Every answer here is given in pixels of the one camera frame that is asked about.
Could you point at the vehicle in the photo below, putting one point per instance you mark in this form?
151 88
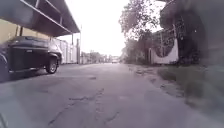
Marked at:
115 61

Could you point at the grey asphalt road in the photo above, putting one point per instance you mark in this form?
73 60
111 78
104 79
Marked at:
110 96

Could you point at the white fence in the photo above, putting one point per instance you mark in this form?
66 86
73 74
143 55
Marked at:
68 52

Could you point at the row of trees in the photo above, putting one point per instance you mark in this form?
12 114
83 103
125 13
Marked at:
138 16

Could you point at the grass verge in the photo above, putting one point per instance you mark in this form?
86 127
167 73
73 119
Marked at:
193 83

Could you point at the dark car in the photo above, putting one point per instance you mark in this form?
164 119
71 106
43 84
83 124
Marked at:
28 53

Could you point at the building with canopy roof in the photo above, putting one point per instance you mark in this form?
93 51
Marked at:
43 15

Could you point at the white wall with ironwork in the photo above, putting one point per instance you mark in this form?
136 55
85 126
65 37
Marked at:
166 56

